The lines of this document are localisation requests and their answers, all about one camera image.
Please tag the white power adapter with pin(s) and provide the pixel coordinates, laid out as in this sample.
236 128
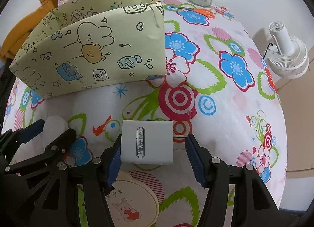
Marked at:
147 142

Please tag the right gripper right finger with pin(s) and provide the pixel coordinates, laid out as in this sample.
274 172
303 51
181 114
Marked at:
253 203

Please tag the yellow patterned cardboard box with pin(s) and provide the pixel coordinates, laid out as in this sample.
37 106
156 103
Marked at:
85 44

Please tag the white round puff case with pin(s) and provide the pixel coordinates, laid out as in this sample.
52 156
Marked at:
54 127

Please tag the white clip fan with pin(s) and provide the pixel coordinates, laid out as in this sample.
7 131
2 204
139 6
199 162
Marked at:
287 54

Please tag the floral tablecloth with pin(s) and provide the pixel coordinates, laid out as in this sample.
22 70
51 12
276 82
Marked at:
217 87

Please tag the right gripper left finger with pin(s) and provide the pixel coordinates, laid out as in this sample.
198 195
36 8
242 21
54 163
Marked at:
58 205

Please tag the orange scissors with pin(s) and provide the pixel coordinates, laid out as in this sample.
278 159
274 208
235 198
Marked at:
204 12

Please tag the wooden chair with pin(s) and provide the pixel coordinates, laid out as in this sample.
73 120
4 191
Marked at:
23 28

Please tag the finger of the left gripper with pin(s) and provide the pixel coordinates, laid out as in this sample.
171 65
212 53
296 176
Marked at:
36 171
12 140

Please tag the black clothing pile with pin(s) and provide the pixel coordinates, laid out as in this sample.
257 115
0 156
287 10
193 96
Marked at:
6 83

